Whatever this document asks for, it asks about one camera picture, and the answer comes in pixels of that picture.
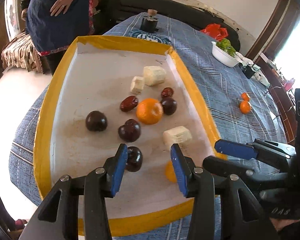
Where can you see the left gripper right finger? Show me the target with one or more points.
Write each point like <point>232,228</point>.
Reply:
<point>194,182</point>

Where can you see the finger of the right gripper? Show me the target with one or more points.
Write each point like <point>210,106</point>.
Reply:
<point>269,152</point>
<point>251,178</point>

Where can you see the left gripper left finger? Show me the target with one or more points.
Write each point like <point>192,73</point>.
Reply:
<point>101,183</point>

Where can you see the small orange tangerine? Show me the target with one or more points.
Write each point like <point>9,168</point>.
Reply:
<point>169,172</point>
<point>245,97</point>

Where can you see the dark plum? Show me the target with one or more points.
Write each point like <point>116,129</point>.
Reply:
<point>135,159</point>
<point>130,131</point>
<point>96,121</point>
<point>169,105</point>

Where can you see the operator right hand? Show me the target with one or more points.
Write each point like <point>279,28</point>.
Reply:
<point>279,224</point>

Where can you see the brown wooden cabinet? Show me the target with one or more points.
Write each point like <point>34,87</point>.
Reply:
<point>283,102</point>

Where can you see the orange tangerine with leaf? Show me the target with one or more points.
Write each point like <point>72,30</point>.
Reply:
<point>245,107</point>

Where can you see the blue plaid tablecloth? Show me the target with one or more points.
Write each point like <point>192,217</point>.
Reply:
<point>220,86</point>

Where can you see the white cloth pile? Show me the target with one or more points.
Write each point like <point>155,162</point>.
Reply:
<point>259,76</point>

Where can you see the red jujube date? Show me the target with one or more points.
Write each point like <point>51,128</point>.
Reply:
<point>167,92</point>
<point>129,103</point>

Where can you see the black cup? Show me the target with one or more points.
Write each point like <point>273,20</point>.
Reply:
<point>248,71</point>

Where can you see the yellow-rimmed white tray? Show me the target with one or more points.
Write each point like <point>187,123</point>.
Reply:
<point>109,91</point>

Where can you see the small white sugarcane chunk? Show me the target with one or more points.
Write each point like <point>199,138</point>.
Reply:
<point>137,85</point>

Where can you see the white bowl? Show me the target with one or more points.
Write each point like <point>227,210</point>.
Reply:
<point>223,57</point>

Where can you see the large white sugarcane chunk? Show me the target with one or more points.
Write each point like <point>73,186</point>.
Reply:
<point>154,75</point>

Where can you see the green lettuce leaves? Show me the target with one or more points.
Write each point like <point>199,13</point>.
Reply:
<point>225,45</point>

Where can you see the red plastic bag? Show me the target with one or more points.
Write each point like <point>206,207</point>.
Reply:
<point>215,31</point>

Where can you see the black jar with cork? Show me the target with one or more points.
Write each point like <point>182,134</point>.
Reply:
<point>149,22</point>

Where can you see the person in dark apron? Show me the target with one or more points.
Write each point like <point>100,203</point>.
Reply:
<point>54,24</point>

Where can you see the black sofa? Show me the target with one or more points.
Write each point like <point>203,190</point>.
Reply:
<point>198,19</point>

